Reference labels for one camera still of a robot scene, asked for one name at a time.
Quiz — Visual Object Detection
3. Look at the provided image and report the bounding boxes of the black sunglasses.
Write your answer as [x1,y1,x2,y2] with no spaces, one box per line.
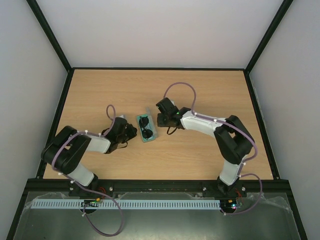
[138,116,153,140]

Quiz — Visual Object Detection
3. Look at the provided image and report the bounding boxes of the grey glasses case green lining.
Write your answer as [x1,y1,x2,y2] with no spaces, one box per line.
[136,107,159,143]

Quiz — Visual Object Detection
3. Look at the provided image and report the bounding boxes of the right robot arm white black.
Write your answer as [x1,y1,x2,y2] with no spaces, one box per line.
[156,97,258,196]

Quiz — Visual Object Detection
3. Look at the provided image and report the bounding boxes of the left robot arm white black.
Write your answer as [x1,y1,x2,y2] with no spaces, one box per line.
[41,117,137,198]

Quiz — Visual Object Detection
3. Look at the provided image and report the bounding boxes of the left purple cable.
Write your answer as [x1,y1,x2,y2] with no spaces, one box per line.
[51,104,125,236]

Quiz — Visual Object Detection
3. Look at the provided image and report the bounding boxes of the black aluminium front rail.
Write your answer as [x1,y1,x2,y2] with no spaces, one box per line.
[24,177,291,198]

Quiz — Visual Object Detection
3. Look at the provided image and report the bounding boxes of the black enclosure frame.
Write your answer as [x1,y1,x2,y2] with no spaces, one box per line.
[7,0,307,240]

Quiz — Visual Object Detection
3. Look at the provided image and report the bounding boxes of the light blue slotted cable duct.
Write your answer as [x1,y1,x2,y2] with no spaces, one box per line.
[30,199,221,210]

